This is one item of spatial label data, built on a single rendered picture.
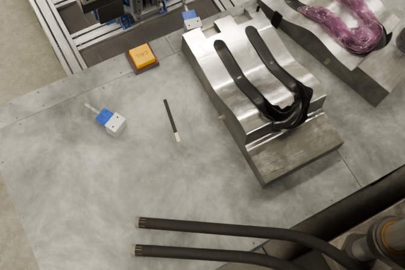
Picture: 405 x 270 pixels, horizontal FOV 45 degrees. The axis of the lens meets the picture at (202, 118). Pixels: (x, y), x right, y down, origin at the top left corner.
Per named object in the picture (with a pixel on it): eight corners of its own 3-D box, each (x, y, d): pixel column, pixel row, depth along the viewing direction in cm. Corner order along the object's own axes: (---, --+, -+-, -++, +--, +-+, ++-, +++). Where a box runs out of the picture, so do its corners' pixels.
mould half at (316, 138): (181, 49, 154) (182, 26, 141) (252, 18, 160) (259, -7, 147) (262, 188, 138) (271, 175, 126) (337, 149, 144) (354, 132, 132)
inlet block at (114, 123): (81, 114, 144) (78, 106, 139) (91, 101, 145) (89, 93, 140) (116, 138, 141) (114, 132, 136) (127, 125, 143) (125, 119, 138)
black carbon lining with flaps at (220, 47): (208, 46, 147) (211, 29, 138) (255, 26, 151) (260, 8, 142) (268, 144, 136) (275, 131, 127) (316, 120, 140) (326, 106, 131)
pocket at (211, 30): (197, 34, 150) (198, 27, 147) (213, 27, 152) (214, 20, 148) (205, 45, 149) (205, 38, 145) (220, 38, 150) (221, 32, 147)
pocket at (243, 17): (228, 20, 153) (229, 14, 149) (243, 14, 154) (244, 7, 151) (235, 32, 151) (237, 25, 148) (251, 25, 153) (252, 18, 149)
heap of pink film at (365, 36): (292, 13, 155) (298, -2, 147) (327, -18, 160) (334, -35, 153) (356, 65, 149) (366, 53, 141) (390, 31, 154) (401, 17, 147)
